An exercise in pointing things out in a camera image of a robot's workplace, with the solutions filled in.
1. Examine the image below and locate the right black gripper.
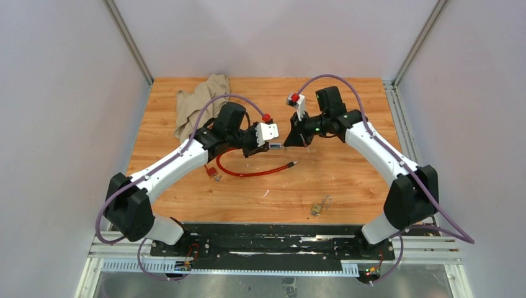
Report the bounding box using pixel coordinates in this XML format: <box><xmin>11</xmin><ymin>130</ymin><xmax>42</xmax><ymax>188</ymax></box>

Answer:
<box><xmin>283</xmin><ymin>110</ymin><xmax>329</xmax><ymax>148</ymax></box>

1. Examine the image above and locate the red cable lock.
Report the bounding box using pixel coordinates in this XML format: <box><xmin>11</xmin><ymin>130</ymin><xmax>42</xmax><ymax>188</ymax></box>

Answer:
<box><xmin>215</xmin><ymin>153</ymin><xmax>299</xmax><ymax>178</ymax></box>

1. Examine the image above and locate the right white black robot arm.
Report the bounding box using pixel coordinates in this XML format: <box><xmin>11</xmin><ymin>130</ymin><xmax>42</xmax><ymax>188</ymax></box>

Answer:
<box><xmin>284</xmin><ymin>86</ymin><xmax>439</xmax><ymax>259</ymax></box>

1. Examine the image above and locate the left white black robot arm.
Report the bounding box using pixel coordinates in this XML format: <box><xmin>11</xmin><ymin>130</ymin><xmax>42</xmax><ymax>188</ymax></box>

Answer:
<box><xmin>101</xmin><ymin>102</ymin><xmax>279</xmax><ymax>256</ymax></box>

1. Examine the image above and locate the beige cloth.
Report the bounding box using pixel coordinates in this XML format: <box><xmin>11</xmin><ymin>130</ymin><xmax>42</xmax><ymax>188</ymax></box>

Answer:
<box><xmin>174</xmin><ymin>74</ymin><xmax>230</xmax><ymax>142</ymax></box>

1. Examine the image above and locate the brass padlock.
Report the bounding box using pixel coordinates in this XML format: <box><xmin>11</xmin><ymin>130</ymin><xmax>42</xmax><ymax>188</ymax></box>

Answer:
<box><xmin>311</xmin><ymin>196</ymin><xmax>332</xmax><ymax>217</ymax></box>

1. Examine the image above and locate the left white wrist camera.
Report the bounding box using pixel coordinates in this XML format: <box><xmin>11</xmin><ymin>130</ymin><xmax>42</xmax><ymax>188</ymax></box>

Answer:
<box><xmin>256</xmin><ymin>114</ymin><xmax>279</xmax><ymax>147</ymax></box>

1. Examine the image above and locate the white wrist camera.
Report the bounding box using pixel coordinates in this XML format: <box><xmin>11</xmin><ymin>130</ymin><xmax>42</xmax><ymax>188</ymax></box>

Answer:
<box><xmin>256</xmin><ymin>114</ymin><xmax>279</xmax><ymax>147</ymax></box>
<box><xmin>286</xmin><ymin>93</ymin><xmax>306</xmax><ymax>121</ymax></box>

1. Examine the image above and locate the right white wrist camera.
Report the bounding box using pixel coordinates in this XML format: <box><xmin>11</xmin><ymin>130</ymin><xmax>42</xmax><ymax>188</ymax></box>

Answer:
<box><xmin>286</xmin><ymin>93</ymin><xmax>306</xmax><ymax>121</ymax></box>

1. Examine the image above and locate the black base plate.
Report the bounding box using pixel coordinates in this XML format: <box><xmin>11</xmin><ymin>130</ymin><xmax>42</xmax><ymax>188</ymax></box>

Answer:
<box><xmin>110</xmin><ymin>221</ymin><xmax>442</xmax><ymax>273</ymax></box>

